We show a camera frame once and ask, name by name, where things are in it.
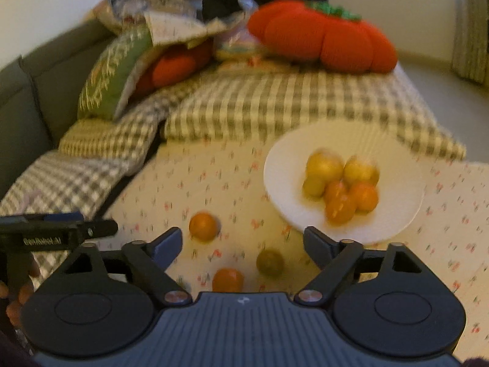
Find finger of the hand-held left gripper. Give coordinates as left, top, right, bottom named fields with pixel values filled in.
left=75, top=219, right=119, bottom=238
left=0, top=212, right=85, bottom=225

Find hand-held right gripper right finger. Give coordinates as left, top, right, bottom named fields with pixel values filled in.
left=293, top=226, right=440, bottom=307

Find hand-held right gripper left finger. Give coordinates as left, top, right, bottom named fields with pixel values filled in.
left=38, top=226, right=193, bottom=307

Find orange tangerine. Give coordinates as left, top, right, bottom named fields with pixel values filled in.
left=324, top=180, right=348, bottom=203
left=348, top=182, right=380, bottom=213
left=189, top=212, right=220, bottom=242
left=212, top=267, right=245, bottom=293
left=325, top=194, right=357, bottom=226

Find green tangerine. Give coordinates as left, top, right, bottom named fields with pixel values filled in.
left=256, top=248, right=285, bottom=277

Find small yellow plum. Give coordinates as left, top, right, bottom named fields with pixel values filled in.
left=302, top=174, right=326, bottom=199

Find large yellow citrus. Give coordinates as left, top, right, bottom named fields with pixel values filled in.
left=343, top=155, right=380, bottom=186
left=306, top=151, right=344, bottom=184

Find white ribbed plate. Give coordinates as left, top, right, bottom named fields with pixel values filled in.
left=263, top=121, right=426, bottom=245

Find person's left hand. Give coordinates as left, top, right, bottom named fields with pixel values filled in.
left=0, top=258, right=41, bottom=326

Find cherry print cloth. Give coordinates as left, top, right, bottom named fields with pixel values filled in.
left=102, top=133, right=489, bottom=364

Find yellow checked cushion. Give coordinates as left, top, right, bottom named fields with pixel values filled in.
left=58, top=80, right=185, bottom=169

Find green sofa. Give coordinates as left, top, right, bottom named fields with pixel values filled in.
left=0, top=18, right=117, bottom=199

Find green embroidered pillow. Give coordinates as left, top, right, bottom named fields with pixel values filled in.
left=77, top=24, right=154, bottom=121

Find small red tomato cushion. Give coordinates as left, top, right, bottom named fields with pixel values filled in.
left=133, top=39, right=215, bottom=98

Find clear plastic bag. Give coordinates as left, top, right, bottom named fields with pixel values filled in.
left=213, top=25, right=269, bottom=62

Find large red tomato cushion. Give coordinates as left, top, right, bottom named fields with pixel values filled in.
left=247, top=0, right=399, bottom=74

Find floral cloth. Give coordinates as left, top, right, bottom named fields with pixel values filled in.
left=144, top=9, right=246, bottom=47

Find patterned fabric bag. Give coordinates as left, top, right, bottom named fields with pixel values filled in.
left=95, top=0, right=200, bottom=32

